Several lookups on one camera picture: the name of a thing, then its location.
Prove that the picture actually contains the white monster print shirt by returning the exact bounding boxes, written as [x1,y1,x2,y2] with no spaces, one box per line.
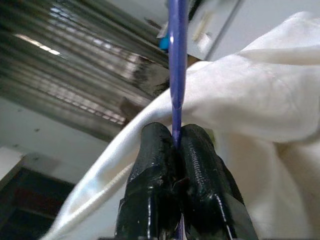
[41,11,320,240]

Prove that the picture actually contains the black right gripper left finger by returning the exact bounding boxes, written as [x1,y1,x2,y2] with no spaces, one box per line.
[115,121,185,240]

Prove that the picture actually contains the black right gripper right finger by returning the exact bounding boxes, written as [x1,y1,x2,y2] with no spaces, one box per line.
[178,123,259,240]

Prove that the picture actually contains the white glass-door cabinet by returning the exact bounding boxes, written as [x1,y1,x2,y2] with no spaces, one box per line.
[187,0,320,62]

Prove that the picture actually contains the purple plastic hanger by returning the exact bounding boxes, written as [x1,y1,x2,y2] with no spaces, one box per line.
[166,0,189,240]

